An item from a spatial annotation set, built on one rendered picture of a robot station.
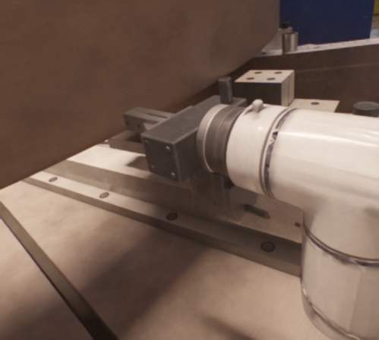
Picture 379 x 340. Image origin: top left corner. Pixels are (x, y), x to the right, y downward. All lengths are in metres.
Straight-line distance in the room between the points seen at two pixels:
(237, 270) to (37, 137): 0.69
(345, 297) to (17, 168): 0.43
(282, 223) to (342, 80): 1.23
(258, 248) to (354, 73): 1.23
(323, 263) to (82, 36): 0.43
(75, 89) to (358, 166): 0.40
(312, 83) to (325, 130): 1.62
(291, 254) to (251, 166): 0.70
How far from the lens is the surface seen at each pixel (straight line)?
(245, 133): 0.27
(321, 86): 1.89
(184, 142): 0.30
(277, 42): 2.79
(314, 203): 0.26
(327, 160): 0.24
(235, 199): 0.34
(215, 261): 1.01
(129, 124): 0.43
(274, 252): 0.96
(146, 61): 0.59
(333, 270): 0.30
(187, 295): 0.94
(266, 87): 0.78
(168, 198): 1.12
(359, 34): 4.86
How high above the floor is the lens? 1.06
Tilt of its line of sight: 27 degrees down
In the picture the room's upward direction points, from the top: 9 degrees counter-clockwise
